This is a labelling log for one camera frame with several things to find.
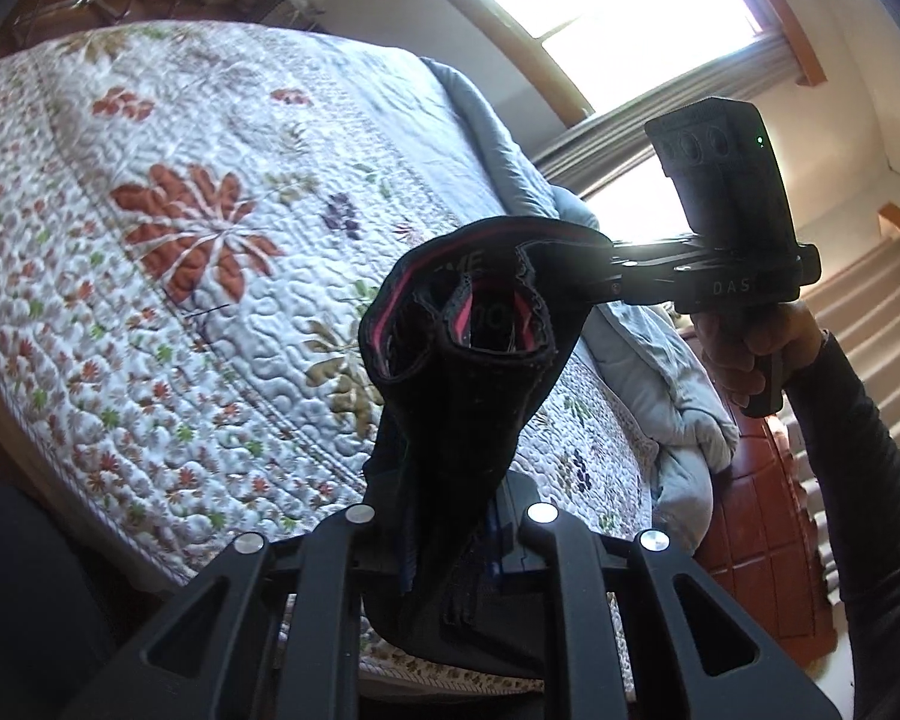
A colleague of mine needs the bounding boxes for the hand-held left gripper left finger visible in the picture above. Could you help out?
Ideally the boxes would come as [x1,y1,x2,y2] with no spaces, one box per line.
[67,506,380,720]

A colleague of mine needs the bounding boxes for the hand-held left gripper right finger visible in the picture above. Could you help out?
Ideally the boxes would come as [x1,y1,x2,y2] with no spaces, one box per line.
[491,491,841,720]

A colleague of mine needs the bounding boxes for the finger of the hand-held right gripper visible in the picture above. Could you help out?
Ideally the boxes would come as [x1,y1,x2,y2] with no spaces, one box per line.
[532,237,676,307]

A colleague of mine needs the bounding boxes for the black pants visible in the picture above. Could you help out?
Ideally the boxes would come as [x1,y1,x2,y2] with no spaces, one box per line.
[358,215,616,680]

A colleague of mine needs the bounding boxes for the person's right forearm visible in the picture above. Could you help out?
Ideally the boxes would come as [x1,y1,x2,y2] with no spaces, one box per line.
[784,330,900,720]

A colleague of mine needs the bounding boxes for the person's right hand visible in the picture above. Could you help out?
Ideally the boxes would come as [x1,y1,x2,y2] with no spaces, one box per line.
[694,300,826,410]

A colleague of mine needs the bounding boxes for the grey duvet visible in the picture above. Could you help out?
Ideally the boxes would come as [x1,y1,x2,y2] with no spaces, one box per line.
[420,56,740,552]

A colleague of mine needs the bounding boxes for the grey curtain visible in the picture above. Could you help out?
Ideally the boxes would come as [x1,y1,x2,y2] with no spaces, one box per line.
[529,34,803,200]

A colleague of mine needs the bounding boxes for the wooden framed window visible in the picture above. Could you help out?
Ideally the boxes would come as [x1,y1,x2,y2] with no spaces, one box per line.
[412,0,826,128]

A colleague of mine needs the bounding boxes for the wooden bed headboard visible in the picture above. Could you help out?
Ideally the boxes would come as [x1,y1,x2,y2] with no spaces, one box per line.
[694,390,845,661]

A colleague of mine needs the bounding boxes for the person's left leg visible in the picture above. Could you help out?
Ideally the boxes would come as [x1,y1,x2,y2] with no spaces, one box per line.
[0,480,166,720]

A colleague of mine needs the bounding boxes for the floral quilted bedspread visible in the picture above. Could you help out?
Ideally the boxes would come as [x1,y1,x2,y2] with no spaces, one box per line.
[0,19,661,706]

